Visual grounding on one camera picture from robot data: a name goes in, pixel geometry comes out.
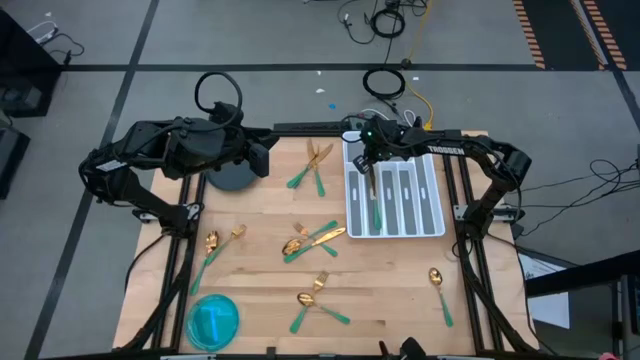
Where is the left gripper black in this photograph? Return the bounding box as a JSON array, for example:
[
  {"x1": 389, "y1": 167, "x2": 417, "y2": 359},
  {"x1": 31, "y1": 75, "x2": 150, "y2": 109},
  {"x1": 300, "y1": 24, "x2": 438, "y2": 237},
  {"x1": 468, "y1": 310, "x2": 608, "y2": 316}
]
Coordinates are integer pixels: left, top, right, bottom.
[{"x1": 227, "y1": 127, "x2": 280, "y2": 167}]

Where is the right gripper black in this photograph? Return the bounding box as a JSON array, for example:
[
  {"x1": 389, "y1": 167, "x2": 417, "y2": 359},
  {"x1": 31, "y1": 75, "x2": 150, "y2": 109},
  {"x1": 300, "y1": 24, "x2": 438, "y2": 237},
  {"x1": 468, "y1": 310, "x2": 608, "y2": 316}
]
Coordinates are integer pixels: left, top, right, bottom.
[{"x1": 357, "y1": 116, "x2": 402, "y2": 181}]

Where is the gold fork green handle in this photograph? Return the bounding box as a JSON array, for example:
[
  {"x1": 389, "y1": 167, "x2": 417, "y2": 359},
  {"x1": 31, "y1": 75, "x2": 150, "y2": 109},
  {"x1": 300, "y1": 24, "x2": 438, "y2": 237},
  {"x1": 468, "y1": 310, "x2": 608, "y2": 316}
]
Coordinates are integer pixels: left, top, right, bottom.
[
  {"x1": 205, "y1": 223, "x2": 248, "y2": 266},
  {"x1": 286, "y1": 149, "x2": 321, "y2": 190},
  {"x1": 292, "y1": 221, "x2": 340, "y2": 258},
  {"x1": 288, "y1": 270, "x2": 331, "y2": 335}
]

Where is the gold spoon green handle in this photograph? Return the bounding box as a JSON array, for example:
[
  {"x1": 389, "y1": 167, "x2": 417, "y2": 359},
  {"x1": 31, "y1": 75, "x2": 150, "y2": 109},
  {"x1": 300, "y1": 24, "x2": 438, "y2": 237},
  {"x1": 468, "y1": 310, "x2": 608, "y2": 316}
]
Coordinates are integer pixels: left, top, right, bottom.
[
  {"x1": 281, "y1": 219, "x2": 340, "y2": 257},
  {"x1": 296, "y1": 291, "x2": 352, "y2": 326},
  {"x1": 427, "y1": 266, "x2": 455, "y2": 329},
  {"x1": 189, "y1": 230, "x2": 221, "y2": 296}
]

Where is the dark grey round plate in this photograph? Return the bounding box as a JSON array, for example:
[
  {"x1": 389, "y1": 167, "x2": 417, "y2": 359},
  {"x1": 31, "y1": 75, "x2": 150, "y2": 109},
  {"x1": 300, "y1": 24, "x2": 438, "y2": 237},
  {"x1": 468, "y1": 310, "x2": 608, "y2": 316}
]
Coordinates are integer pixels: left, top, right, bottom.
[{"x1": 204, "y1": 162, "x2": 259, "y2": 192}]

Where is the white cutlery tray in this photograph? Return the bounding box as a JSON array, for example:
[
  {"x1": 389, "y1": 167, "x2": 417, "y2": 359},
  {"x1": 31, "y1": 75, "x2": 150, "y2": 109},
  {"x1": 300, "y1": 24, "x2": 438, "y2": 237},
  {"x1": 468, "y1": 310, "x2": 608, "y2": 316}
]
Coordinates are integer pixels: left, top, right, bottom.
[{"x1": 341, "y1": 130, "x2": 447, "y2": 240}]

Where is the teal translucent plate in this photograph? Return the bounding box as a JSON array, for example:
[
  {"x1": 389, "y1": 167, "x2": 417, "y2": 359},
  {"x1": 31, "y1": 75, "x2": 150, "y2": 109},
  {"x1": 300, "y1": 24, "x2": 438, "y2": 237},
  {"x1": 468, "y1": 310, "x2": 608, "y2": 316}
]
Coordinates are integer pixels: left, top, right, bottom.
[{"x1": 185, "y1": 293, "x2": 241, "y2": 353}]

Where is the white paper sheet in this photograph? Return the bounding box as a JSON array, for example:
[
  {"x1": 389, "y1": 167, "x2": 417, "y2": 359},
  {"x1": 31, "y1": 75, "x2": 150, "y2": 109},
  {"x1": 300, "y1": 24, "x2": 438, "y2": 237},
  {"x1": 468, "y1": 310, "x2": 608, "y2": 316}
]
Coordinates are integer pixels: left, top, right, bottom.
[{"x1": 517, "y1": 252, "x2": 571, "y2": 331}]

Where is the black metal beam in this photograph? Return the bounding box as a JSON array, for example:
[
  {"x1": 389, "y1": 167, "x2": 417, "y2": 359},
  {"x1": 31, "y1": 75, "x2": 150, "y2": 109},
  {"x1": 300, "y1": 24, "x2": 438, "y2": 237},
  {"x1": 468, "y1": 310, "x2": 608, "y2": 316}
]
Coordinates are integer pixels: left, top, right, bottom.
[{"x1": 524, "y1": 249, "x2": 640, "y2": 299}]

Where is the black floor cabinet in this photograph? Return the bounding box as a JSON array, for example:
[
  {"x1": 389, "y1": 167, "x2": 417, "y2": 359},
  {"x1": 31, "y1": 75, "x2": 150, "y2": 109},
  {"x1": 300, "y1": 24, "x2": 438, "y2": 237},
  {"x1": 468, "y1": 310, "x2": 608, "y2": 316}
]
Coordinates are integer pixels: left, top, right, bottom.
[{"x1": 0, "y1": 9, "x2": 64, "y2": 119}]

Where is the black equipment case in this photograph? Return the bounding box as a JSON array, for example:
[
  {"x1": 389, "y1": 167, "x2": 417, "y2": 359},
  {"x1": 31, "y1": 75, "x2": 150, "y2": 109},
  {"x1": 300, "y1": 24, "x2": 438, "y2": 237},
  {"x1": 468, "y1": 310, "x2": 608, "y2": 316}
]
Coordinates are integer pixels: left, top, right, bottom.
[{"x1": 0, "y1": 124, "x2": 31, "y2": 201}]

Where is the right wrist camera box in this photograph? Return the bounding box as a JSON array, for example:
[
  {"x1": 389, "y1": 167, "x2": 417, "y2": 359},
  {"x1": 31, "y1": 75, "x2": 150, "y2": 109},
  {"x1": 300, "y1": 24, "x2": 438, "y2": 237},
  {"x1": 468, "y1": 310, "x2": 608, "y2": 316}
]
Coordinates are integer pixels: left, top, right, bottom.
[{"x1": 351, "y1": 154, "x2": 372, "y2": 177}]

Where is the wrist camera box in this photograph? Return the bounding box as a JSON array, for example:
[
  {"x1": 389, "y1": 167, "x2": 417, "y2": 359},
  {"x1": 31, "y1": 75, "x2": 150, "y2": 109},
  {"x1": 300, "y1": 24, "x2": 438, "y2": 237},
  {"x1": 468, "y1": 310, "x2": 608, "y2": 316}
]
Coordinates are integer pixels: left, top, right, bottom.
[
  {"x1": 351, "y1": 154, "x2": 372, "y2": 177},
  {"x1": 248, "y1": 142, "x2": 272, "y2": 178}
]

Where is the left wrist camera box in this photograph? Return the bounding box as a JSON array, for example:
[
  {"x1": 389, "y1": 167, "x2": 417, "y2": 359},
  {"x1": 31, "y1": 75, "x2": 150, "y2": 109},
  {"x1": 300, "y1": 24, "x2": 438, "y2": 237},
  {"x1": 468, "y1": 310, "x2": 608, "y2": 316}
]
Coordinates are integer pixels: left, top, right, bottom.
[{"x1": 248, "y1": 142, "x2": 272, "y2": 178}]

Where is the black aluminium table frame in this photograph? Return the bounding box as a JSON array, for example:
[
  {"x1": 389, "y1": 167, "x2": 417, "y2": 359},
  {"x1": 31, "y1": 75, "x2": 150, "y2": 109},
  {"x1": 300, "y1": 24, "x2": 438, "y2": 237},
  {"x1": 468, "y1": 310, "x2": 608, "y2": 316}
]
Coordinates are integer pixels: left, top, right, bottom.
[{"x1": 113, "y1": 121, "x2": 542, "y2": 360}]

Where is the yellow power cable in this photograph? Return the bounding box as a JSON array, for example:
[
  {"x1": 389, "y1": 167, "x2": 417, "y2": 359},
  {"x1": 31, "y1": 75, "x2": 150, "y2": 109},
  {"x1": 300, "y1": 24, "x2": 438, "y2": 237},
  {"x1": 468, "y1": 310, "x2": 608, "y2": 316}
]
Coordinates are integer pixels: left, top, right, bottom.
[{"x1": 401, "y1": 0, "x2": 436, "y2": 132}]

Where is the coiled black cable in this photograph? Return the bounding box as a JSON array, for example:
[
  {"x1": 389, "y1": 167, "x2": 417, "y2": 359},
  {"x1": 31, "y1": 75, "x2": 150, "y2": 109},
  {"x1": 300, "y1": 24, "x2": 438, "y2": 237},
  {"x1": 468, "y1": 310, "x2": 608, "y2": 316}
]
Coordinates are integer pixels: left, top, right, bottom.
[
  {"x1": 361, "y1": 66, "x2": 407, "y2": 101},
  {"x1": 337, "y1": 0, "x2": 431, "y2": 46}
]

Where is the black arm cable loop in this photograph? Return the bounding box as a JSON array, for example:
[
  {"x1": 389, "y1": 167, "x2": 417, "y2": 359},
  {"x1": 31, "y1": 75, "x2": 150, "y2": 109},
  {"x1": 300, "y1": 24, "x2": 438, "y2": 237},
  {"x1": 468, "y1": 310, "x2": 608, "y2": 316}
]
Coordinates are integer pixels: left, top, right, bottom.
[{"x1": 193, "y1": 71, "x2": 245, "y2": 126}]

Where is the white adapter cable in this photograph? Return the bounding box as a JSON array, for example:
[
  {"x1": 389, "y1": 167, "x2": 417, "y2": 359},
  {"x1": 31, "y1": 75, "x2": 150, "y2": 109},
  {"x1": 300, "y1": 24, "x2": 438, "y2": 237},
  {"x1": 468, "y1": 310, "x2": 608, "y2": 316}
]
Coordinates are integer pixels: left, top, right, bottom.
[{"x1": 27, "y1": 19, "x2": 59, "y2": 44}]

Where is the black cable bundle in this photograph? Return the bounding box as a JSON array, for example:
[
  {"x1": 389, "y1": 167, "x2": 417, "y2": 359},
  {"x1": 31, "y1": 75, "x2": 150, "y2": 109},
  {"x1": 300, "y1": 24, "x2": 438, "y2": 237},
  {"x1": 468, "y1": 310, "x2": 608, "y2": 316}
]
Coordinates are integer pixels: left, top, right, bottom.
[{"x1": 519, "y1": 157, "x2": 640, "y2": 237}]

